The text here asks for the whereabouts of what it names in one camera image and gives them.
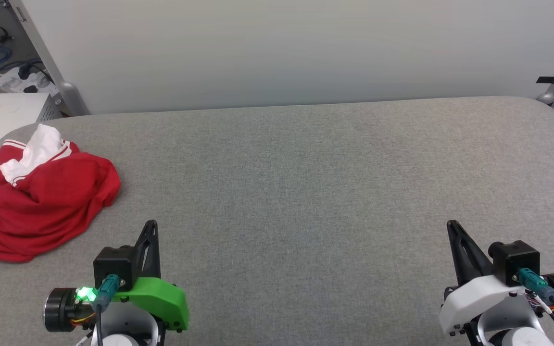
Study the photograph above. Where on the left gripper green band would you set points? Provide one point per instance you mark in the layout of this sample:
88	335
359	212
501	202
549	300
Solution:
161	298

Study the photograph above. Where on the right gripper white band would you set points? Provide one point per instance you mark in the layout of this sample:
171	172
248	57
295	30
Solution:
474	300

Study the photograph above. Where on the red and white basketball jersey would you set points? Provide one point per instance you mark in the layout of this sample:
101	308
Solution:
41	206

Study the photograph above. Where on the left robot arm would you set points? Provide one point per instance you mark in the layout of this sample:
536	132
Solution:
123	339

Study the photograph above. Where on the grey fabric sofa cushion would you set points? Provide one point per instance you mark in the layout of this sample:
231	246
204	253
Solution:
306	192

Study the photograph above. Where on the white equipment box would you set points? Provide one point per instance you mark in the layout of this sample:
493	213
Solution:
12	110

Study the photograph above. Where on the black tape strip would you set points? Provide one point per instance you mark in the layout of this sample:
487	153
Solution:
552	80

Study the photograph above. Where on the white power strip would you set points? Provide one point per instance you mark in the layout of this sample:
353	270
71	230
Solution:
12	81

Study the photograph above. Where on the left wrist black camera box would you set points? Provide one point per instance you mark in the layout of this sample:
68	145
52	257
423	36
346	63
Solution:
113	262

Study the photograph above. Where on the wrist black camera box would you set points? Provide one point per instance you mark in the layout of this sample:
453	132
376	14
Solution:
113	262
515	259

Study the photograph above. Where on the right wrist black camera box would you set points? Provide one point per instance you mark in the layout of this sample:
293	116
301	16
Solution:
515	259

